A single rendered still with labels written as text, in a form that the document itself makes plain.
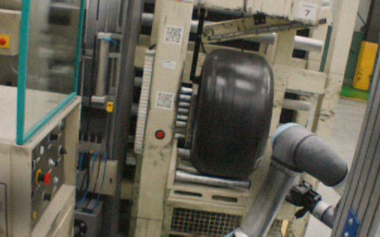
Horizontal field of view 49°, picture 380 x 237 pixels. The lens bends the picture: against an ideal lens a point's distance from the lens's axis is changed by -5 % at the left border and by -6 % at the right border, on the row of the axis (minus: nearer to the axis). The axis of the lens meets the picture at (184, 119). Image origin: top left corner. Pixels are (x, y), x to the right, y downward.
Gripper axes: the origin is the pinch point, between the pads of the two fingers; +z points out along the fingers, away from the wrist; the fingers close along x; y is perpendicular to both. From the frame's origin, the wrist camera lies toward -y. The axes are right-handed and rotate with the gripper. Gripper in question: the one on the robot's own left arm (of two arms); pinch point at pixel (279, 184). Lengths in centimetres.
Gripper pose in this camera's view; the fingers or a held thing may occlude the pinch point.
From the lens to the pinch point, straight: 183.1
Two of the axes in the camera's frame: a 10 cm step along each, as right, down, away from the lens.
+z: -6.1, -4.3, 6.7
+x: -7.9, 3.8, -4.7
